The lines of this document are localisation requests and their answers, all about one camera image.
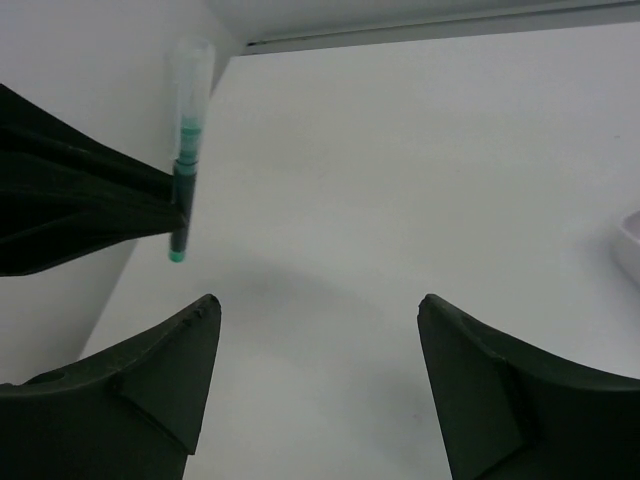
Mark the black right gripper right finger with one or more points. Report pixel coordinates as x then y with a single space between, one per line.
510 410

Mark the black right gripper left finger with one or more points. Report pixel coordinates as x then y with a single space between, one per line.
132 411

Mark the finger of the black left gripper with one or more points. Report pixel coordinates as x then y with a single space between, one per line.
39 232
26 128

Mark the green pen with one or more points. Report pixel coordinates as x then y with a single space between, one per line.
194 63

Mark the white purple desk organizer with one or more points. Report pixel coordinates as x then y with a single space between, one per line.
626 245

